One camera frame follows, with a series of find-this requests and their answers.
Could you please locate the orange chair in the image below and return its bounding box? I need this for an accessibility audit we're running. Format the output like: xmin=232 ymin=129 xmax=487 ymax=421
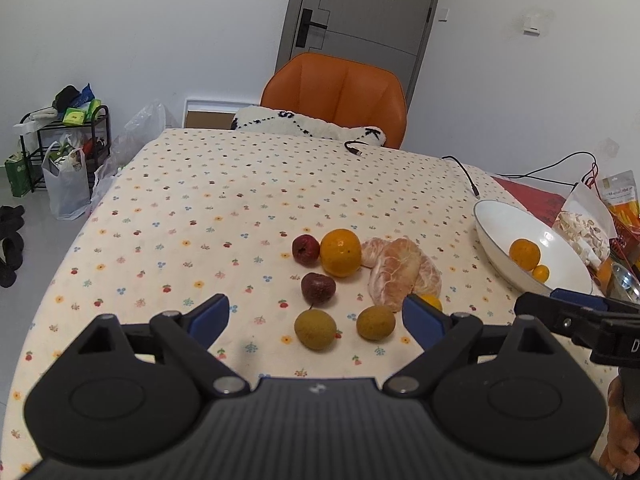
xmin=260 ymin=52 xmax=408 ymax=150

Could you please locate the red table mat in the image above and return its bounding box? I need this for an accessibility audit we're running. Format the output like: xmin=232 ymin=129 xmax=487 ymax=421
xmin=492 ymin=176 xmax=571 ymax=226

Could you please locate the black metal rack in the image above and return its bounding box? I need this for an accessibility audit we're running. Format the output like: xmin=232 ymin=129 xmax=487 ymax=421
xmin=12 ymin=105 xmax=112 ymax=193

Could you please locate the dark red fruit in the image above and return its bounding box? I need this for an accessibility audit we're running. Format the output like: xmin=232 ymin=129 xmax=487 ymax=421
xmin=301 ymin=272 xmax=337 ymax=306
xmin=292 ymin=234 xmax=321 ymax=265

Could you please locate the red plastic wrapper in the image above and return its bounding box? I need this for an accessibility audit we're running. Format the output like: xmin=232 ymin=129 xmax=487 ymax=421
xmin=612 ymin=220 xmax=640 ymax=261

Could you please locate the medium orange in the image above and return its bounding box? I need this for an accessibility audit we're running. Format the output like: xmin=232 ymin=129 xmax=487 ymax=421
xmin=509 ymin=238 xmax=542 ymax=271

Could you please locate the floral tablecloth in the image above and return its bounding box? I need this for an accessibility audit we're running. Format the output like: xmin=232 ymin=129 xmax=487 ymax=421
xmin=0 ymin=127 xmax=621 ymax=480

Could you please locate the clear bag of nougat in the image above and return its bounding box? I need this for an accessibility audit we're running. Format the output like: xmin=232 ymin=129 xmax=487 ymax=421
xmin=552 ymin=182 xmax=616 ymax=266

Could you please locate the large peeled pomelo piece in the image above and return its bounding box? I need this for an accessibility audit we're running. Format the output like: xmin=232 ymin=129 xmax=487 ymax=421
xmin=367 ymin=237 xmax=443 ymax=313

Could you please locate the large orange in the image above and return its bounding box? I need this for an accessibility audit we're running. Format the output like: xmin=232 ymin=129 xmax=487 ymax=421
xmin=320 ymin=228 xmax=362 ymax=278

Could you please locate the white framed board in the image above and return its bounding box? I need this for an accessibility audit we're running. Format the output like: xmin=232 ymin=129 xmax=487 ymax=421
xmin=182 ymin=98 xmax=263 ymax=131

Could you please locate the black cloth bundle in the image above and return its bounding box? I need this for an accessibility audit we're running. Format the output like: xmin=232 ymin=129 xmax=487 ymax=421
xmin=52 ymin=85 xmax=83 ymax=111

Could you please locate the thin black wall cable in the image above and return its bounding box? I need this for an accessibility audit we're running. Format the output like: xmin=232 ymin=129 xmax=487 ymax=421
xmin=500 ymin=150 xmax=598 ymax=181

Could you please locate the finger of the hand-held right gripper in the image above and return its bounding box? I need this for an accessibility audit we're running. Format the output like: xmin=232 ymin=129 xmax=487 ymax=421
xmin=549 ymin=287 xmax=640 ymax=313
xmin=515 ymin=294 xmax=608 ymax=346

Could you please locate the white pillow with black pattern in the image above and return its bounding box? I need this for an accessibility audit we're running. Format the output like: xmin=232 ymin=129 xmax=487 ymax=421
xmin=231 ymin=105 xmax=390 ymax=148

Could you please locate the orange snack pouch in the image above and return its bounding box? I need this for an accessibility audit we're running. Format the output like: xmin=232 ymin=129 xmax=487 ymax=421
xmin=600 ymin=170 xmax=640 ymax=241

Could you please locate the clear plastic bag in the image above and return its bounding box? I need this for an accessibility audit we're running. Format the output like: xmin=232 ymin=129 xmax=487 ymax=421
xmin=90 ymin=100 xmax=181 ymax=211

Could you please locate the black door lock handle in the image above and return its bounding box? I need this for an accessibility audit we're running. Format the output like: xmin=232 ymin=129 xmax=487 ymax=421
xmin=295 ymin=8 xmax=328 ymax=48

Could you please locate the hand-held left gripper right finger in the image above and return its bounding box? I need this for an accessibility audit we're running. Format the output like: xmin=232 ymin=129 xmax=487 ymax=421
xmin=382 ymin=294 xmax=561 ymax=397

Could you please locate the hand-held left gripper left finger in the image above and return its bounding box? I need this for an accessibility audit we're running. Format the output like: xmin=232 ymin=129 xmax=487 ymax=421
xmin=75 ymin=294 xmax=251 ymax=397

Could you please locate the person's right hand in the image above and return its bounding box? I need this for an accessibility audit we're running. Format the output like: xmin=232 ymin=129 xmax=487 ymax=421
xmin=600 ymin=375 xmax=640 ymax=476

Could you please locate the green packet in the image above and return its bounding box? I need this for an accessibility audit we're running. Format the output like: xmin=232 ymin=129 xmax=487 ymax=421
xmin=62 ymin=100 xmax=103 ymax=126

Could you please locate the white shopping bag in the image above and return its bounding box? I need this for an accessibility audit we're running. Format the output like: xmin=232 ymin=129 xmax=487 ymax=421
xmin=41 ymin=132 xmax=93 ymax=221

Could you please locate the metal spoon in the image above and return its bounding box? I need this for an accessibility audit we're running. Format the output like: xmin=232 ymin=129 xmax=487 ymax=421
xmin=607 ymin=262 xmax=640 ymax=303

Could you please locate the black straight plug cable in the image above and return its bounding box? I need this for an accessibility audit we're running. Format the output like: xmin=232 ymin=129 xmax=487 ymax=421
xmin=440 ymin=156 xmax=481 ymax=197

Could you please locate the black slipper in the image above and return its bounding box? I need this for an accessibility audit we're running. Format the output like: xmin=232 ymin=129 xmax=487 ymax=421
xmin=0 ymin=234 xmax=25 ymax=288
xmin=0 ymin=205 xmax=26 ymax=241

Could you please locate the black looped plug cable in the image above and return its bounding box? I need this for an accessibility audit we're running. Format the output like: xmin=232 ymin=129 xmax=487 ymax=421
xmin=344 ymin=137 xmax=386 ymax=157

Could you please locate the brown round fruit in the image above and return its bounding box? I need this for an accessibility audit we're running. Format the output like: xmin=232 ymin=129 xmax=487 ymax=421
xmin=294 ymin=308 xmax=337 ymax=351
xmin=356 ymin=305 xmax=397 ymax=341

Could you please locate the grey door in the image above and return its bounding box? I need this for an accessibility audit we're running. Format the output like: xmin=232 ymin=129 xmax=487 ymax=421
xmin=274 ymin=0 xmax=447 ymax=116

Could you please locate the white bowl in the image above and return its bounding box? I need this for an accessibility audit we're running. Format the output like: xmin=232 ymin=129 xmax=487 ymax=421
xmin=472 ymin=200 xmax=593 ymax=297

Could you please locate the green carton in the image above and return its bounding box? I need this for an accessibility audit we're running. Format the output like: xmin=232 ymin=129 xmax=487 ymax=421
xmin=5 ymin=152 xmax=32 ymax=198

